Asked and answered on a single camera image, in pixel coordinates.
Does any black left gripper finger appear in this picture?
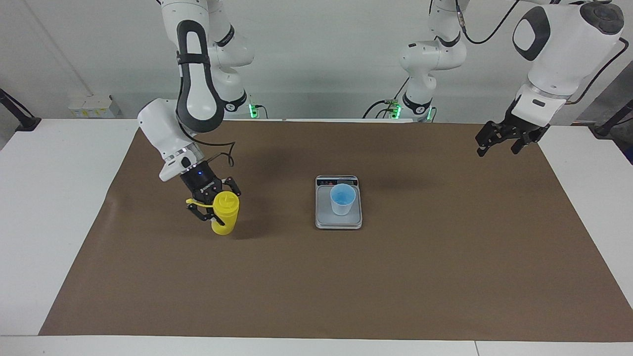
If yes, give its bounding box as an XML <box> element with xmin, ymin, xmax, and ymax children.
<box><xmin>476</xmin><ymin>122</ymin><xmax>506</xmax><ymax>157</ymax></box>
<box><xmin>512</xmin><ymin>130</ymin><xmax>549</xmax><ymax>155</ymax></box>

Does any yellow squeeze bottle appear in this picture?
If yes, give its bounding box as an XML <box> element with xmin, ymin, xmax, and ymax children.
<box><xmin>186</xmin><ymin>191</ymin><xmax>240</xmax><ymax>235</ymax></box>

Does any light blue plastic cup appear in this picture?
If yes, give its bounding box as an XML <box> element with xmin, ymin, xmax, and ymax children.
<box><xmin>330</xmin><ymin>183</ymin><xmax>357</xmax><ymax>217</ymax></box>

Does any silver digital kitchen scale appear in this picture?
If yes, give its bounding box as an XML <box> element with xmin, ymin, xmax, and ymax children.
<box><xmin>315</xmin><ymin>175</ymin><xmax>363</xmax><ymax>230</ymax></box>

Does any black clamp stand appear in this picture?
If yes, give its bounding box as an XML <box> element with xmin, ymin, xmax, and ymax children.
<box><xmin>0</xmin><ymin>88</ymin><xmax>42</xmax><ymax>132</ymax></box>
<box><xmin>593</xmin><ymin>99</ymin><xmax>633</xmax><ymax>137</ymax></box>

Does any brown table mat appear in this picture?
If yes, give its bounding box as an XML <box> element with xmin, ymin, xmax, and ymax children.
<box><xmin>39</xmin><ymin>119</ymin><xmax>633</xmax><ymax>343</ymax></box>

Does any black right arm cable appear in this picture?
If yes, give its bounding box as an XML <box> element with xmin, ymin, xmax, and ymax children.
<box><xmin>177</xmin><ymin>121</ymin><xmax>236</xmax><ymax>169</ymax></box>

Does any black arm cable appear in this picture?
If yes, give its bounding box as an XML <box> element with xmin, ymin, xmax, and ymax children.
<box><xmin>177</xmin><ymin>121</ymin><xmax>236</xmax><ymax>169</ymax></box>
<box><xmin>454</xmin><ymin>0</ymin><xmax>630</xmax><ymax>104</ymax></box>

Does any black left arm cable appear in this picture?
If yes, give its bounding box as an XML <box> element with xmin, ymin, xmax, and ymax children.
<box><xmin>454</xmin><ymin>0</ymin><xmax>630</xmax><ymax>104</ymax></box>

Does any black left base cable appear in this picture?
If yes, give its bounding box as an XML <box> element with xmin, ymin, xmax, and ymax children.
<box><xmin>362</xmin><ymin>77</ymin><xmax>411</xmax><ymax>119</ymax></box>

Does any white wall socket box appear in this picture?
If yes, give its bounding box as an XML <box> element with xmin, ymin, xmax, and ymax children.
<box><xmin>68</xmin><ymin>94</ymin><xmax>119</xmax><ymax>119</ymax></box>

